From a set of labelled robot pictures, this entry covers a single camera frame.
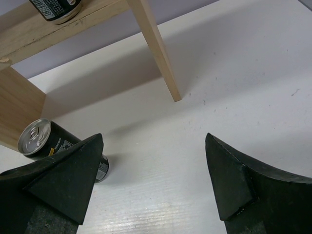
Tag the black can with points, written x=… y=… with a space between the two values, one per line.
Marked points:
x=57 y=11
x=43 y=138

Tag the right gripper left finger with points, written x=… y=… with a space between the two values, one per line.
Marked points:
x=50 y=195

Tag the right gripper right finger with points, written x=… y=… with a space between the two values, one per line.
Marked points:
x=253 y=197

